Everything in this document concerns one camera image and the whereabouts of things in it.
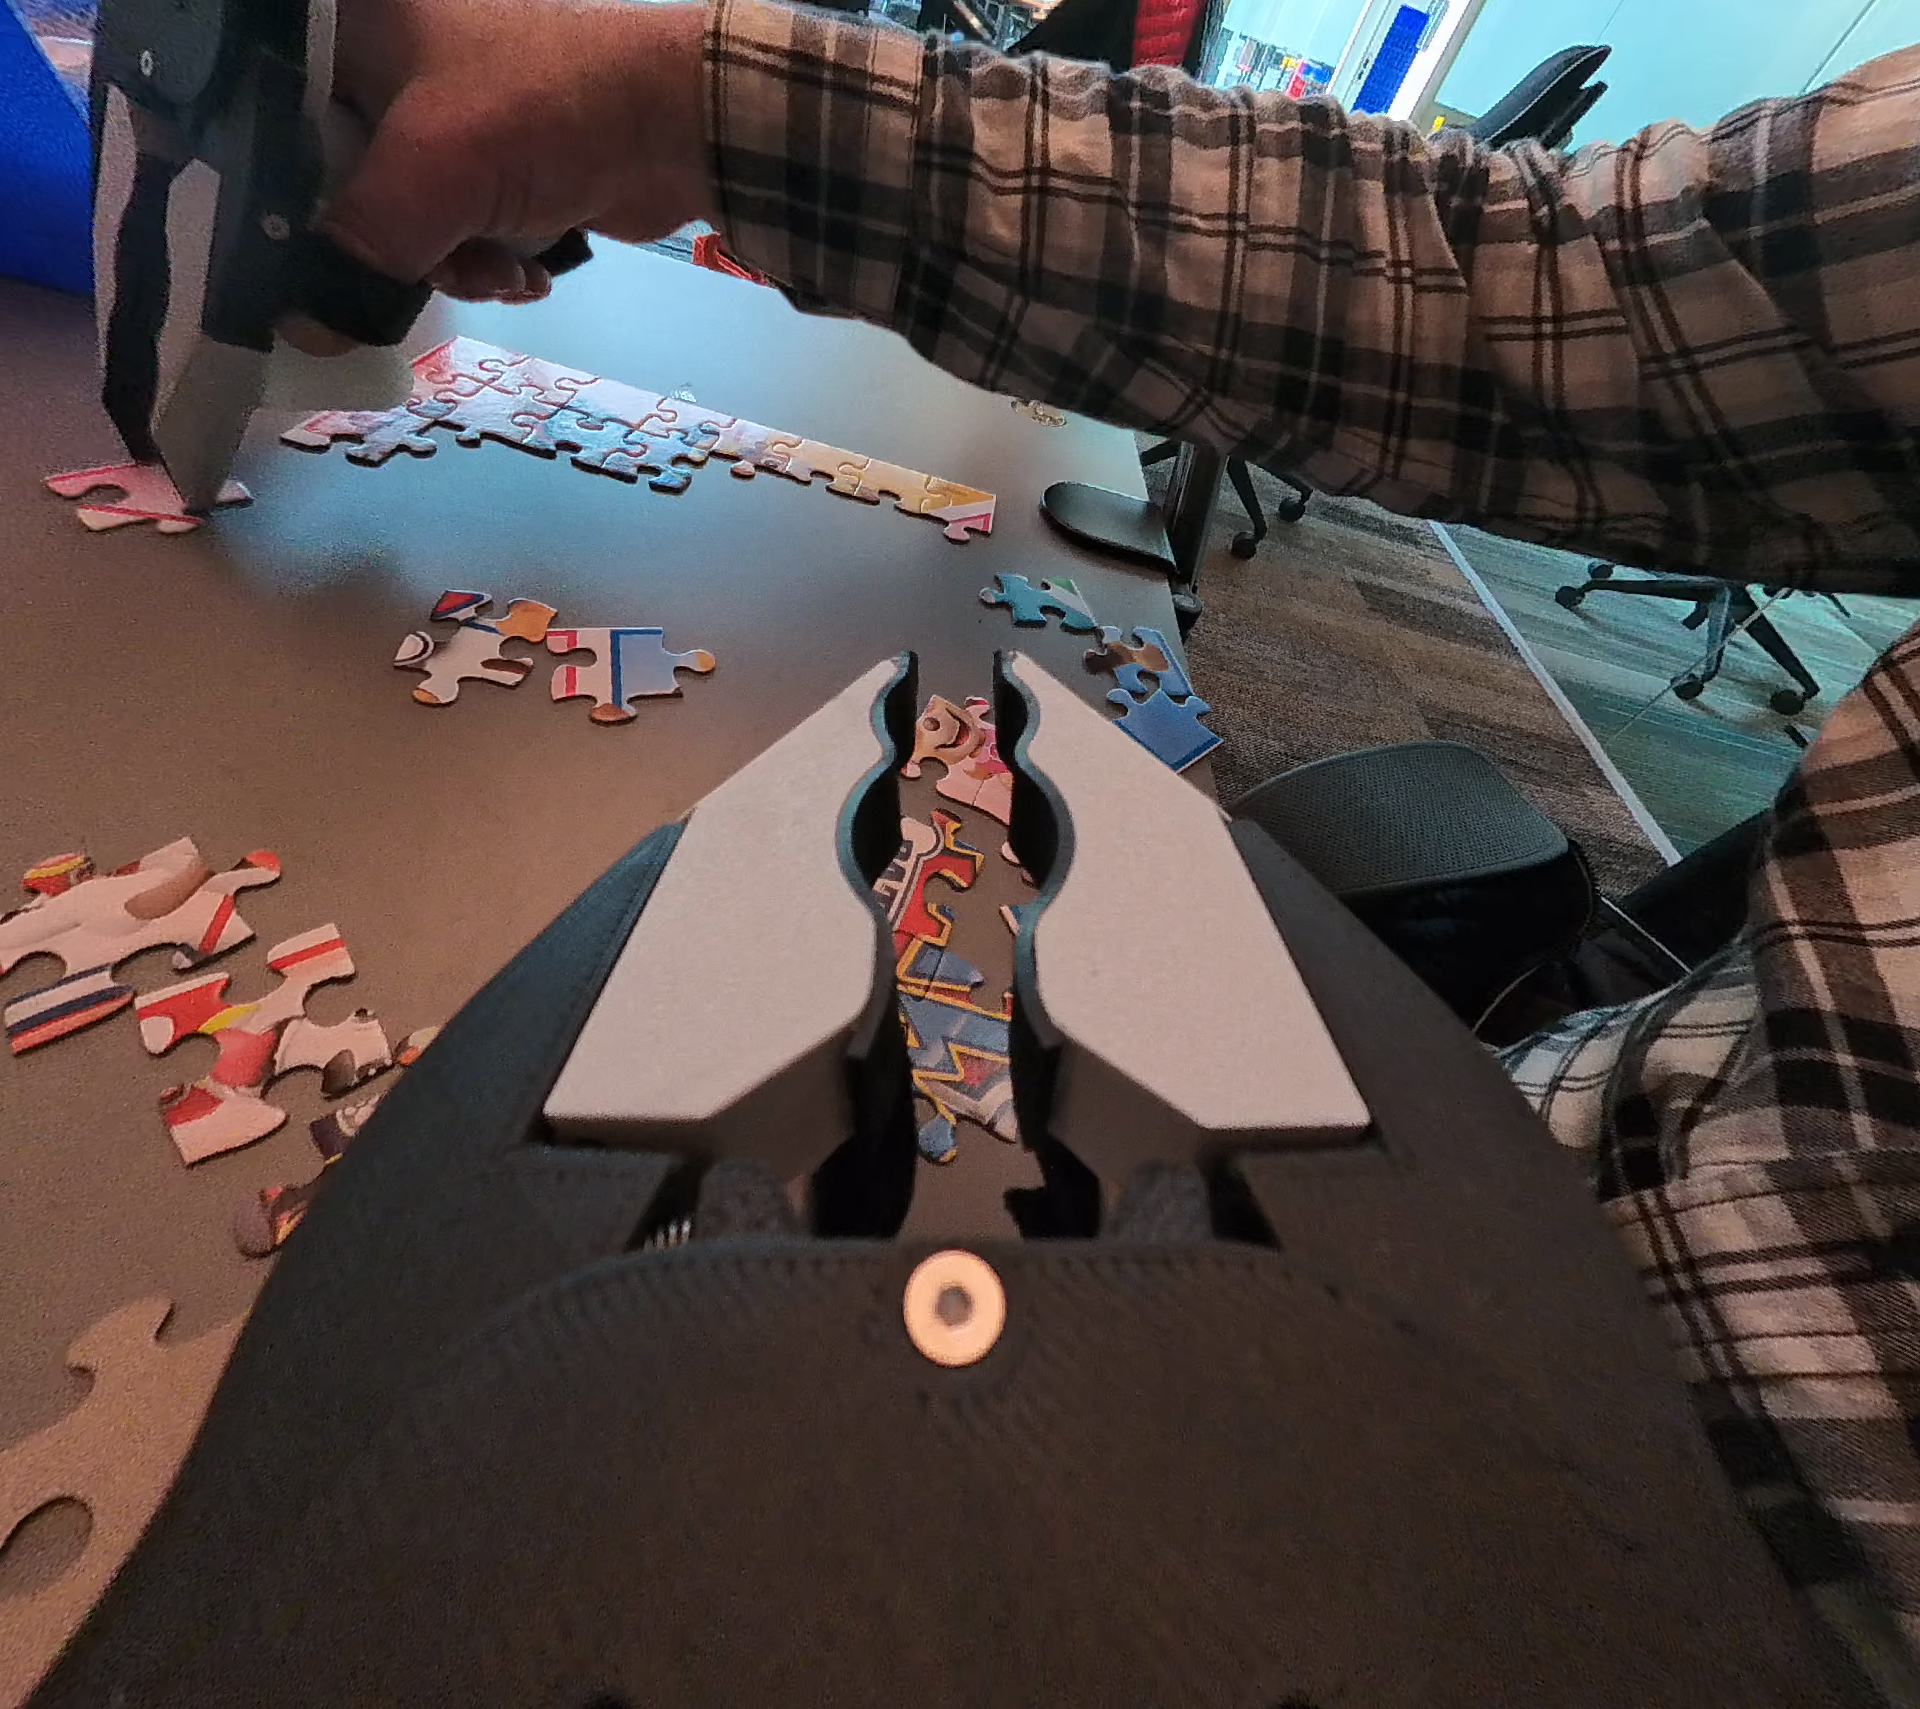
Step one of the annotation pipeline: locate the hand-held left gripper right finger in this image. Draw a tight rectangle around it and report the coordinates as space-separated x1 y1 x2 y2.
990 651 1378 1240

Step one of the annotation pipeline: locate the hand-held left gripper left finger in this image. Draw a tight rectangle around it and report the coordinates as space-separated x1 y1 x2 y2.
539 654 921 1240

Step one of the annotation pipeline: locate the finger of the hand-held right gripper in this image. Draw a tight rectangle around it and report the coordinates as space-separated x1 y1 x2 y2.
88 82 161 461
147 162 276 516

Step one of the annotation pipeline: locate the pink red striped puzzle piece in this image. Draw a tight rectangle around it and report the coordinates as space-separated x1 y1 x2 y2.
44 461 254 536

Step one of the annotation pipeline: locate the plain blue puzzle piece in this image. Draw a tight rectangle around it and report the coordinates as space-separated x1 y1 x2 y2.
1107 686 1222 777

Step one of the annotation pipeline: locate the red border dog puzzle section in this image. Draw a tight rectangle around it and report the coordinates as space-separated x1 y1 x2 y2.
280 335 736 496

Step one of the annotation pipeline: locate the pink dog puzzle piece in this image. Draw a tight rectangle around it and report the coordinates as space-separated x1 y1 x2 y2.
904 692 1021 826

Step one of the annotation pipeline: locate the yellow border puzzle section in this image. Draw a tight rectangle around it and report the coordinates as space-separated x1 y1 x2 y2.
727 426 999 544

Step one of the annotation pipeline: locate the person's right forearm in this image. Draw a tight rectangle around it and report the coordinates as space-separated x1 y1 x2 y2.
700 0 1920 602

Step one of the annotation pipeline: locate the grey desk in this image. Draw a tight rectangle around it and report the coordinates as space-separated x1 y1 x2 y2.
0 239 1220 1666

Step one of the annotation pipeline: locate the person's right hand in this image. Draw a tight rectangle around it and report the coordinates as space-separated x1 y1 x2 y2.
276 0 723 362

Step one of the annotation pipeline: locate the blue plastic bin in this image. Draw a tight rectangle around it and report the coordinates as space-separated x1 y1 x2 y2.
0 0 114 294

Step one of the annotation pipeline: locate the red blue logo puzzle section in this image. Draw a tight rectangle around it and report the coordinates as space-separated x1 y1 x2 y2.
878 810 1021 1162

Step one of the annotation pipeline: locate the black chair armrest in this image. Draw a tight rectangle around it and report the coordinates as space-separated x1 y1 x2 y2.
1230 743 1592 990

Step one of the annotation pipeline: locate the blue white red striped puzzle piece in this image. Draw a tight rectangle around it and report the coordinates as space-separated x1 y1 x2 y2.
546 628 715 725

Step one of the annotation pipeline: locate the orange tail blue border puzzle piece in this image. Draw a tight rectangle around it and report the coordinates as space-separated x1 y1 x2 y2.
1081 628 1195 708

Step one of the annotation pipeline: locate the white orange puzzle piece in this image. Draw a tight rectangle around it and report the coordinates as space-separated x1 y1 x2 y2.
395 591 560 709

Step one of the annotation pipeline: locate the teal green corner puzzle piece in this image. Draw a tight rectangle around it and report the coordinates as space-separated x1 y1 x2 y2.
979 573 1102 634

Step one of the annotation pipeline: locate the black table foot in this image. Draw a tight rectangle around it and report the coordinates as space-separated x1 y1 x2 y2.
1041 441 1205 631

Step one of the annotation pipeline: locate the white dog red striped puzzle piece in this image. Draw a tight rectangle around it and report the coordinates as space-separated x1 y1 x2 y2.
0 837 282 1055

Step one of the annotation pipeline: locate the plain brown cardboard puzzle piece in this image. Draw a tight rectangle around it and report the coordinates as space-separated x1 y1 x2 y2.
0 1297 249 1651

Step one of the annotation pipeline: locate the black mesh office chair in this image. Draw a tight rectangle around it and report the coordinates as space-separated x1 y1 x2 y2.
1462 44 1823 752

